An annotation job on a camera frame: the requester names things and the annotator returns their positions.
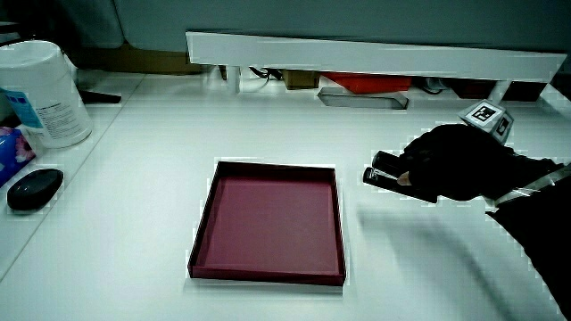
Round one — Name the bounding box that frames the white desktop shelf riser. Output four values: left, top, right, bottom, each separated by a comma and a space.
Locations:
185, 30, 568, 104

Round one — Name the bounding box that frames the dark red shallow tray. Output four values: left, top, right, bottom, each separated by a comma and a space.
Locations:
186, 160, 348, 287

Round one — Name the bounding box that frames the person's right hand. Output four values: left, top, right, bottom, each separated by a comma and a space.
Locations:
395, 100, 565, 202

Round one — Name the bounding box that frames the brown cardboard box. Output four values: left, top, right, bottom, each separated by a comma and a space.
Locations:
281, 70, 320, 91

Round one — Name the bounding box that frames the black oval computer mouse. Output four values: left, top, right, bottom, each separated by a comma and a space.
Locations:
5, 168, 65, 211

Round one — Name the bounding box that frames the blue floral tissue packet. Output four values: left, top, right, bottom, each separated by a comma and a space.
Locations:
0, 126, 37, 188

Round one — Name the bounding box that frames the white wipes canister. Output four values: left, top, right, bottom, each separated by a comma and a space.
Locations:
0, 39, 95, 150

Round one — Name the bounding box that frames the white desk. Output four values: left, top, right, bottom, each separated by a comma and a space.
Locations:
0, 66, 571, 321

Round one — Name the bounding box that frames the silver metal tray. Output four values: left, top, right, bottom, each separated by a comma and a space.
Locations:
317, 86, 410, 111

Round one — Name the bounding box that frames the black cable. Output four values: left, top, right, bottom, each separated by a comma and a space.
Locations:
248, 66, 284, 83

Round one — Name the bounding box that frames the person's right forearm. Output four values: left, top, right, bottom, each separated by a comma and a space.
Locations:
484, 163, 571, 320

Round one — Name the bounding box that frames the black stapler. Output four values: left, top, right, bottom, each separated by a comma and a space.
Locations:
361, 150, 439, 205

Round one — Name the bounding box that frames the orange box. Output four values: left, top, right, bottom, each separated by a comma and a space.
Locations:
321, 72, 413, 95

